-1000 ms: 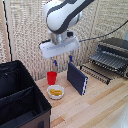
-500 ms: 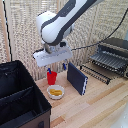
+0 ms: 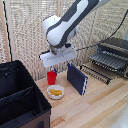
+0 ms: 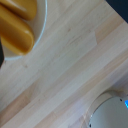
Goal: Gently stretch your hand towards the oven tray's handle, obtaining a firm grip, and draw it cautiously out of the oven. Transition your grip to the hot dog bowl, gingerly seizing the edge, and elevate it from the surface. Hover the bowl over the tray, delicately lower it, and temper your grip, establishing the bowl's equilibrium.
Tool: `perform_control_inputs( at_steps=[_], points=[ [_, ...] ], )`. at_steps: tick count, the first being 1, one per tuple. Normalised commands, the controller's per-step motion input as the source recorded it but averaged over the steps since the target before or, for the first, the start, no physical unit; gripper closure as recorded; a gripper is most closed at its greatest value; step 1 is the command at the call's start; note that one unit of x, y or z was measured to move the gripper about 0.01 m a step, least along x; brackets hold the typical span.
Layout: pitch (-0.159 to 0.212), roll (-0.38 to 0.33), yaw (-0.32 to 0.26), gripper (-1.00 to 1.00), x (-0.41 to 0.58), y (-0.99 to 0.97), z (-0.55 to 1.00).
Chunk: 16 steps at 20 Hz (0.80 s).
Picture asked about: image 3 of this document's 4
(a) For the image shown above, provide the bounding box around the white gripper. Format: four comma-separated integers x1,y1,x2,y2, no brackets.
39,45,77,75

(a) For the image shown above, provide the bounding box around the dark blue book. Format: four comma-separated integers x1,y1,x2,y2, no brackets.
66,63,89,97

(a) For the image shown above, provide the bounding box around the yellow food piece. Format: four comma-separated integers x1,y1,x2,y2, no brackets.
49,87,63,94
49,90,63,98

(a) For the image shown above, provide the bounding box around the white oval bowl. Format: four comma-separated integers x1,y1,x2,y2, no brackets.
46,84,65,100

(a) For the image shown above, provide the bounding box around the red plastic cup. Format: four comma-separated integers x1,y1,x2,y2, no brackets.
46,70,58,86

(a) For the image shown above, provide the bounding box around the bamboo screen panel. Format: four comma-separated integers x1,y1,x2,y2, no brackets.
59,0,128,73
5,0,57,81

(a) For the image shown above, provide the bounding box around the black fabric storage box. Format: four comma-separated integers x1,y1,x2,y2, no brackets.
0,59,53,128

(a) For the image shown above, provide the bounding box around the thin black pole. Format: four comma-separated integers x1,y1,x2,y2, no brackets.
2,0,13,63

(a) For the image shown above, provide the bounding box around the thin black cable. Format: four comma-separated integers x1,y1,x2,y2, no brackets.
74,8,128,52

